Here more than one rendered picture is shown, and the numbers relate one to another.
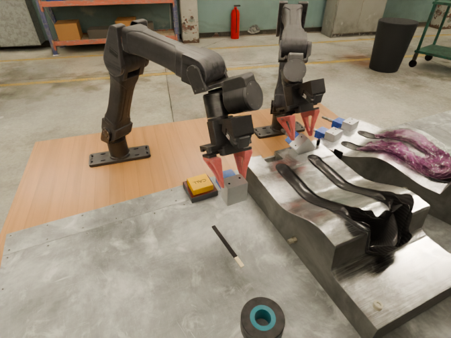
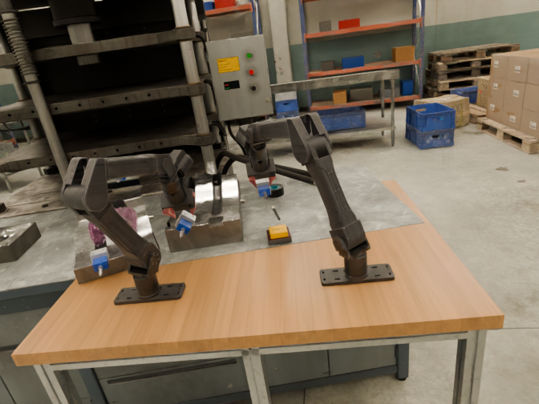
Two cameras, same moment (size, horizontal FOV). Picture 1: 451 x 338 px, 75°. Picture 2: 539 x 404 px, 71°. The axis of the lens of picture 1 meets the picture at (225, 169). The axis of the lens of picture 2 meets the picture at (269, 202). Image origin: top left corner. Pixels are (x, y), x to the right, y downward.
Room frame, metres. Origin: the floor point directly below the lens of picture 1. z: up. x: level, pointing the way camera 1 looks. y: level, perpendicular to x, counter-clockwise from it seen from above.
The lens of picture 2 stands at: (1.73, 0.50, 1.44)
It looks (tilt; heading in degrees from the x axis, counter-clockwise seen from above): 23 degrees down; 202
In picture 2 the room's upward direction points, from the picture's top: 8 degrees counter-clockwise
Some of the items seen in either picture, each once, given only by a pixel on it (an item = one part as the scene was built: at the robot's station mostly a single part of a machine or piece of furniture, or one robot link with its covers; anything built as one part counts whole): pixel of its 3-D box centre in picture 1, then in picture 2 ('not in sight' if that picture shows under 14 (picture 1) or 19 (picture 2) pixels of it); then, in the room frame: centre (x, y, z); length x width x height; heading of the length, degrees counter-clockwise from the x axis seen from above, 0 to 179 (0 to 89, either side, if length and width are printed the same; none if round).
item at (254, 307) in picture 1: (262, 322); (274, 191); (0.26, -0.07, 0.82); 0.08 x 0.08 x 0.04
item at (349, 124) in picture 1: (337, 123); (100, 265); (0.97, -0.41, 0.86); 0.13 x 0.05 x 0.05; 42
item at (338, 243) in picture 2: (116, 130); (350, 243); (0.83, 0.35, 0.90); 0.09 x 0.06 x 0.06; 145
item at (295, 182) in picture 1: (339, 188); (202, 193); (0.53, -0.27, 0.92); 0.35 x 0.16 x 0.09; 25
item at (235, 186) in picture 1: (225, 178); (264, 191); (0.55, 0.00, 0.93); 0.13 x 0.05 x 0.05; 25
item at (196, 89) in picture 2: not in sight; (107, 107); (-0.05, -1.16, 1.20); 1.29 x 0.83 x 0.19; 115
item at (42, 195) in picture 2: not in sight; (124, 179); (-0.04, -1.18, 0.76); 1.30 x 0.84 x 0.07; 115
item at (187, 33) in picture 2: not in sight; (92, 62); (-0.05, -1.16, 1.45); 1.29 x 0.82 x 0.19; 115
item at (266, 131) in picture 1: (280, 121); (147, 284); (1.01, -0.21, 0.84); 0.20 x 0.07 x 0.08; 108
